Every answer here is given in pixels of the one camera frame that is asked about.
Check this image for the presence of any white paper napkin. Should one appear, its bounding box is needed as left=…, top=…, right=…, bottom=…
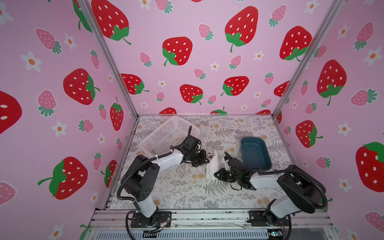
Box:
left=206, top=151, right=220, bottom=180

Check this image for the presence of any dark teal plastic bin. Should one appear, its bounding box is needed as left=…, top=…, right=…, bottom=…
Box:
left=241, top=137, right=272, bottom=171

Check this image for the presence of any white plastic mesh basket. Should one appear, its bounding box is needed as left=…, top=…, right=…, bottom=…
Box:
left=139, top=116, right=201, bottom=157

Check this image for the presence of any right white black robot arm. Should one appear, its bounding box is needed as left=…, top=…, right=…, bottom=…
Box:
left=214, top=153, right=328, bottom=226

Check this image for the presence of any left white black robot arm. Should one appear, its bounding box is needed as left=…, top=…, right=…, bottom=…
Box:
left=116, top=126, right=210, bottom=227

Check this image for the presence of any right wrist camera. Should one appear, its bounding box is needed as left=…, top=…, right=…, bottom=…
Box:
left=223, top=157, right=245, bottom=173

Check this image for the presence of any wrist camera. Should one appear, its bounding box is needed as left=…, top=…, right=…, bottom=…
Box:
left=182, top=136, right=202, bottom=151
left=223, top=157, right=245, bottom=173

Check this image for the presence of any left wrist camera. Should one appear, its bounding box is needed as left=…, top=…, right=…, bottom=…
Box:
left=182, top=136, right=202, bottom=151

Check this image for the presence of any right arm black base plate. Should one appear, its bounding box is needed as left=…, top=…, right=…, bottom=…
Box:
left=247, top=211, right=290, bottom=227

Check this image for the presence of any aluminium frame rail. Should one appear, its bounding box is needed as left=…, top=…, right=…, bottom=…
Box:
left=85, top=209, right=341, bottom=240

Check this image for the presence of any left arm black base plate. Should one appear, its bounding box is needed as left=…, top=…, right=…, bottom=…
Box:
left=130, top=211, right=172, bottom=228

